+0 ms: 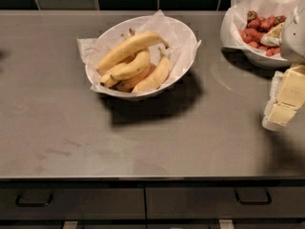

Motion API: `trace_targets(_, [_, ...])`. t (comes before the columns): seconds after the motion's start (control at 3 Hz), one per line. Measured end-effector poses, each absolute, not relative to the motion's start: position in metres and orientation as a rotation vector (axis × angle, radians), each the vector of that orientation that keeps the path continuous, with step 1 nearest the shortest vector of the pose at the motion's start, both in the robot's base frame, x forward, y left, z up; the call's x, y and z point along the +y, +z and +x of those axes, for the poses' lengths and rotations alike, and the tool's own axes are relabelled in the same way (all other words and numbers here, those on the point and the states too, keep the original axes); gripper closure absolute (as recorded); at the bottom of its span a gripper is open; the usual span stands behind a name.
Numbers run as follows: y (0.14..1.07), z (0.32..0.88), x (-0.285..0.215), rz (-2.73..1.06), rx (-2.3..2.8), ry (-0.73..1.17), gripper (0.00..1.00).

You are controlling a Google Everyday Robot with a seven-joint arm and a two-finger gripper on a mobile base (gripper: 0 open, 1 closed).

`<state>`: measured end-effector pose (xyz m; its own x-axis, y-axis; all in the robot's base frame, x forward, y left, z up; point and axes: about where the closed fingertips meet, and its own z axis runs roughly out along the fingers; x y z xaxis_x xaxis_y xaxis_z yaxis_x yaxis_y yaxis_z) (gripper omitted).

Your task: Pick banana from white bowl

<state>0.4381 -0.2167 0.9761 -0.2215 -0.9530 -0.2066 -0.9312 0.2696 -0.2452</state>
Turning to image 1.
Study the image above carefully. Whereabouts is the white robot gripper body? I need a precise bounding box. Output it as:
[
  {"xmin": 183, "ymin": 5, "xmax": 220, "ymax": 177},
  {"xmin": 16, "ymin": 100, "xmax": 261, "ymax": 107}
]
[{"xmin": 280, "ymin": 0, "xmax": 305, "ymax": 64}]

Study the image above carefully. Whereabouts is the left black drawer handle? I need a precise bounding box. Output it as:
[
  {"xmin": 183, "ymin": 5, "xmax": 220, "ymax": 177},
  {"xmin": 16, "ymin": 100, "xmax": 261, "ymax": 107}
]
[{"xmin": 15, "ymin": 190, "xmax": 53, "ymax": 208}]

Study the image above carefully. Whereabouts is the pile of red strawberries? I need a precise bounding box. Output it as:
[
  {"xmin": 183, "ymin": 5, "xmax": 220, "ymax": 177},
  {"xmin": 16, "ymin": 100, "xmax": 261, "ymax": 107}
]
[{"xmin": 239, "ymin": 10, "xmax": 286, "ymax": 56}]

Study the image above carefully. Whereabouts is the right black drawer handle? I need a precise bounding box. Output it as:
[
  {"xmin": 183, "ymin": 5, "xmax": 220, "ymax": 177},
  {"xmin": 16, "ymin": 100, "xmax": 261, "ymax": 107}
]
[{"xmin": 234, "ymin": 188, "xmax": 273, "ymax": 206}]

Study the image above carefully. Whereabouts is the black drawer handle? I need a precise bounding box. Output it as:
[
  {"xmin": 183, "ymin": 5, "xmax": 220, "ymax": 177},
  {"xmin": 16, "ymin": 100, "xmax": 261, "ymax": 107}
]
[
  {"xmin": 15, "ymin": 190, "xmax": 53, "ymax": 208},
  {"xmin": 234, "ymin": 188, "xmax": 273, "ymax": 206}
]

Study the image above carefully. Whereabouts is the dark drawer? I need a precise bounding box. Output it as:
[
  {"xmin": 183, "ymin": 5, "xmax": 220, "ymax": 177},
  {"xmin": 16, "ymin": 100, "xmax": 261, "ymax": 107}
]
[
  {"xmin": 0, "ymin": 188, "xmax": 145, "ymax": 220},
  {"xmin": 146, "ymin": 187, "xmax": 305, "ymax": 219}
]

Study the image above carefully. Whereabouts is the left dark drawer front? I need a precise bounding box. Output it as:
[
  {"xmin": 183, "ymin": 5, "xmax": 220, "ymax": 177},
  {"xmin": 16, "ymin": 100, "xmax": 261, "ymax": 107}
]
[{"xmin": 0, "ymin": 188, "xmax": 145, "ymax": 220}]

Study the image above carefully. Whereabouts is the white paper liner in strawberry bowl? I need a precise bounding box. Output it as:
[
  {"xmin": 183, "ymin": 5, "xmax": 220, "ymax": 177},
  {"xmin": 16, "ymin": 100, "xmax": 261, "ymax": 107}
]
[{"xmin": 220, "ymin": 0, "xmax": 302, "ymax": 69}]

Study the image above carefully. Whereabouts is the right dark drawer front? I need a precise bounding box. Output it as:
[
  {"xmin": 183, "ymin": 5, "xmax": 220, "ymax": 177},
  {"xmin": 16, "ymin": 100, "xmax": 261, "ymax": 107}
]
[{"xmin": 146, "ymin": 187, "xmax": 305, "ymax": 219}]

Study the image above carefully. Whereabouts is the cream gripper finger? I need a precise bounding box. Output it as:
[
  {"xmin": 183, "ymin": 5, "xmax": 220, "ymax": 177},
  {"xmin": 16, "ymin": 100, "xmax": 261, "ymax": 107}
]
[
  {"xmin": 261, "ymin": 22, "xmax": 285, "ymax": 132},
  {"xmin": 270, "ymin": 64, "xmax": 305, "ymax": 126}
]

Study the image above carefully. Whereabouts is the bottom orange-brown banana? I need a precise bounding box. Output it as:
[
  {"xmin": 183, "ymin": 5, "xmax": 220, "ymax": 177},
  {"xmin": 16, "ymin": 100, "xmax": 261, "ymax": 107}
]
[{"xmin": 115, "ymin": 67, "xmax": 151, "ymax": 93}]

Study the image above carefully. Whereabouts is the middle curved yellow banana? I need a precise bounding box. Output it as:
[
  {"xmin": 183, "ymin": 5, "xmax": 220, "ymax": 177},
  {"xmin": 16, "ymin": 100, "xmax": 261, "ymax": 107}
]
[{"xmin": 111, "ymin": 48, "xmax": 151, "ymax": 80}]

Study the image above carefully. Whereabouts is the white paper liner in banana bowl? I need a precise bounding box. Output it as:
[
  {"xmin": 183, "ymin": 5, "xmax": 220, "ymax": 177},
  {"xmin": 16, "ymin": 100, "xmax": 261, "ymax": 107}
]
[{"xmin": 76, "ymin": 10, "xmax": 202, "ymax": 98}]

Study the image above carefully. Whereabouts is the white strawberry bowl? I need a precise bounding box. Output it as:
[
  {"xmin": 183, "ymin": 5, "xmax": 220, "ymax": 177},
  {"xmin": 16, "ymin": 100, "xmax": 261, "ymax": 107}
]
[{"xmin": 220, "ymin": 9, "xmax": 291, "ymax": 70}]

